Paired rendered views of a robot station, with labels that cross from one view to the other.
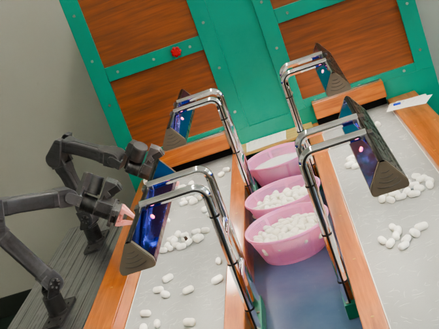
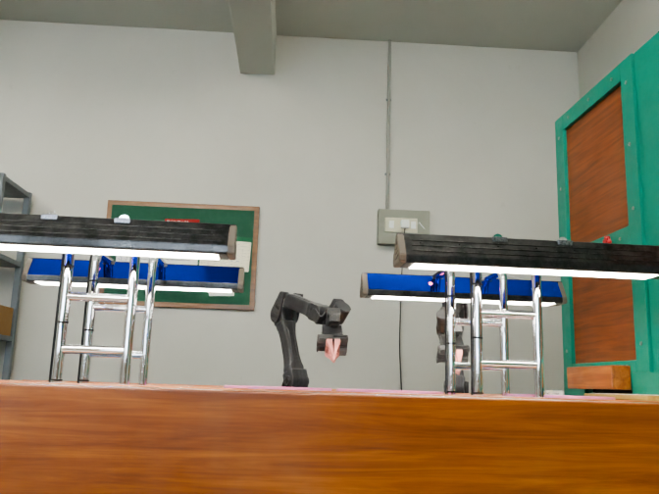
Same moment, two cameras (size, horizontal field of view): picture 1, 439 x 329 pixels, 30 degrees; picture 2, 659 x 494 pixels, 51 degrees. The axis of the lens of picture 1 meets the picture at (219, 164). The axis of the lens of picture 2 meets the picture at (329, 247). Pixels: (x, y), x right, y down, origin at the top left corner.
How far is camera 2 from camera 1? 2.93 m
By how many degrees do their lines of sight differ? 81
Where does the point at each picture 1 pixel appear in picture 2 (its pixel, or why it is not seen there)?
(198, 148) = (590, 374)
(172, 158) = (574, 376)
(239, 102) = (646, 330)
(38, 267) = (286, 361)
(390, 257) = not seen: hidden behind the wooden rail
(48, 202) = (305, 309)
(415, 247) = not seen: hidden behind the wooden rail
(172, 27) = (616, 212)
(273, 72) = not seen: outside the picture
